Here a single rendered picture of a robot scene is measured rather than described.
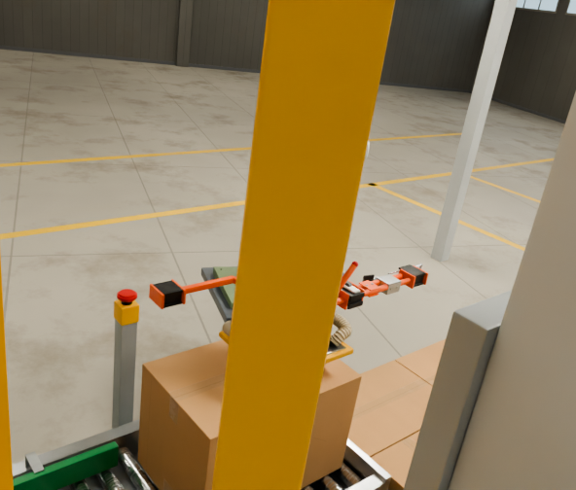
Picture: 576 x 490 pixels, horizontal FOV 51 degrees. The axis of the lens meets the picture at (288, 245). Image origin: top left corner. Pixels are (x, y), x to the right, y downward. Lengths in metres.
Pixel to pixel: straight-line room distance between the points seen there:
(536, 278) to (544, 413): 0.15
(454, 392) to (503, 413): 0.06
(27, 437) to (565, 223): 2.83
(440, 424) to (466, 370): 0.09
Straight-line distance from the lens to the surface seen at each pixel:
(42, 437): 3.19
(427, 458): 0.84
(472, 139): 5.37
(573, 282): 0.68
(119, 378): 2.34
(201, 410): 1.81
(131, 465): 2.22
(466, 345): 0.74
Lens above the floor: 2.09
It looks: 23 degrees down
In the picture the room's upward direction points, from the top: 9 degrees clockwise
